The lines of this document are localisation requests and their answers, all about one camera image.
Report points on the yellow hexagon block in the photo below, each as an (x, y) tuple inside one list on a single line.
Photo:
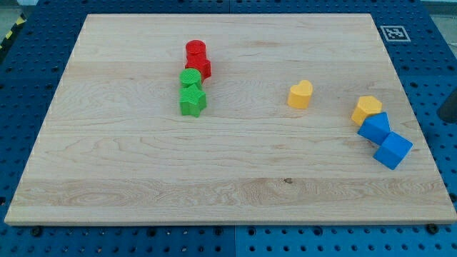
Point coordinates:
[(365, 107)]

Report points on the yellow heart block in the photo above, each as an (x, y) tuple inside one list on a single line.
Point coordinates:
[(300, 94)]

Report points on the light wooden board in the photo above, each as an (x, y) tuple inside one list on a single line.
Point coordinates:
[(115, 150)]

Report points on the green star block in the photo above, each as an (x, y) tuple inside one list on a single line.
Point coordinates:
[(192, 101)]

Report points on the green cylinder block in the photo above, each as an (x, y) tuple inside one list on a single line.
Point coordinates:
[(189, 77)]

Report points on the red star block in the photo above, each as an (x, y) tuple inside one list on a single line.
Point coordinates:
[(203, 65)]

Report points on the red cylinder block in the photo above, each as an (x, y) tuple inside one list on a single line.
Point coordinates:
[(195, 49)]

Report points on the blue triangle block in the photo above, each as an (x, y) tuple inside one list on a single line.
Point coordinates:
[(375, 128)]

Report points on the blue cube block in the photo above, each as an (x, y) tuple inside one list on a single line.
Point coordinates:
[(393, 150)]

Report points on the white fiducial marker tag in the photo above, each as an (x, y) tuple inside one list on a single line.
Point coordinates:
[(394, 33)]

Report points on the dark robot tool tip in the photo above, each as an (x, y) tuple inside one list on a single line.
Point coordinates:
[(447, 111)]

